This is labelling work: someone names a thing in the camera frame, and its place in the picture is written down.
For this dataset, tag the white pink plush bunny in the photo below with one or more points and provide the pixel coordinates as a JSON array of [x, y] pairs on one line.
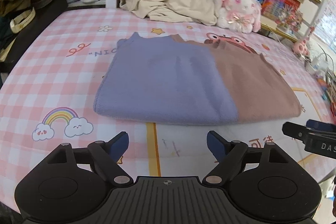
[[238, 15]]

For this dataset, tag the pink checkered cartoon mat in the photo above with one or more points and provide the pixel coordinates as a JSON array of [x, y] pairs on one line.
[[48, 97]]

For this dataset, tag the small pink toy figure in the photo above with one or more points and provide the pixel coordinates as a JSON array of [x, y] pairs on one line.
[[300, 48]]

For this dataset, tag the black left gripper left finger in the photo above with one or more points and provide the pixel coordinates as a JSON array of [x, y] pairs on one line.
[[105, 156]]

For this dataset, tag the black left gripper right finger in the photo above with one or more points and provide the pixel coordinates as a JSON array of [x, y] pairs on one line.
[[229, 154]]

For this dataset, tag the wall alphabet poster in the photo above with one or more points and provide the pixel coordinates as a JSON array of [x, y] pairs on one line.
[[325, 29]]

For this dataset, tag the cream crumpled garment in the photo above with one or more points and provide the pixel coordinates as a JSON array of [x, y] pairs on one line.
[[173, 11]]

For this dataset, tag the purple and brown knit sweater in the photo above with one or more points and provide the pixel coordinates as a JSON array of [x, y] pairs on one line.
[[171, 80]]

